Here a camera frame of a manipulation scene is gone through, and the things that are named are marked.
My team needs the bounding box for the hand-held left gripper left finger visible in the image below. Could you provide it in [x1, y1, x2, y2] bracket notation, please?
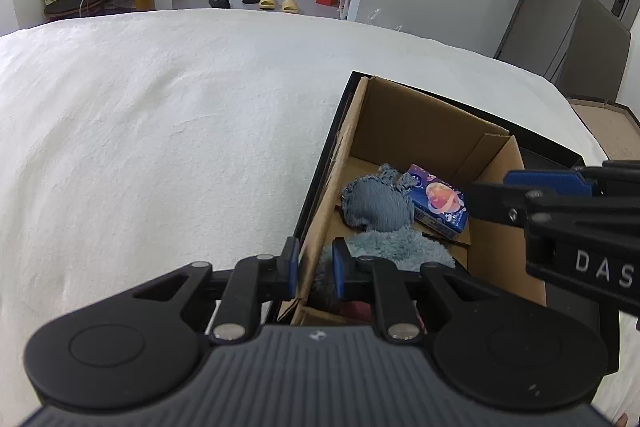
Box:
[132, 237, 301, 342]

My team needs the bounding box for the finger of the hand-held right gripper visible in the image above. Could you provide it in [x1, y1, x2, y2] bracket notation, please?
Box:
[503, 160, 640, 198]
[465, 182, 640, 234]

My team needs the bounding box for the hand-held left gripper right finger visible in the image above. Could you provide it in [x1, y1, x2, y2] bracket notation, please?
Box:
[331, 238, 494, 342]

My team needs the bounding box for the blue tissue packet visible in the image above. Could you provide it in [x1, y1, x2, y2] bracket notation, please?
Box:
[404, 164, 470, 235]

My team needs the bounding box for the grey-blue fluffy plush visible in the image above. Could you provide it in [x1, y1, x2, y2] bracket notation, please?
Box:
[312, 227, 457, 314]

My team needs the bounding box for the blue knitted pouch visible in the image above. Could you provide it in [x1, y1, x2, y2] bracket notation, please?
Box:
[341, 163, 415, 232]

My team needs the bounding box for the black shallow tray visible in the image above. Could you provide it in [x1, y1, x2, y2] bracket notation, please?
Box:
[260, 71, 621, 375]

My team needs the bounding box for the brown cardboard box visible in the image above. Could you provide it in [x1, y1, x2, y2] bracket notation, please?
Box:
[277, 76, 548, 328]

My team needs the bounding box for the brown framed board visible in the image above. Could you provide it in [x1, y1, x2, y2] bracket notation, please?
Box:
[567, 96, 640, 162]

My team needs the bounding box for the grey flat board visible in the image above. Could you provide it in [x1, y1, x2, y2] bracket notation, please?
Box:
[555, 0, 632, 102]

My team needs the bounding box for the grey leaning pole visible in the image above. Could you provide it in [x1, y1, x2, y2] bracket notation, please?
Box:
[495, 0, 546, 58]

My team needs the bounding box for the white bed blanket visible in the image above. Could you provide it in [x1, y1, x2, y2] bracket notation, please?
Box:
[0, 9, 640, 427]

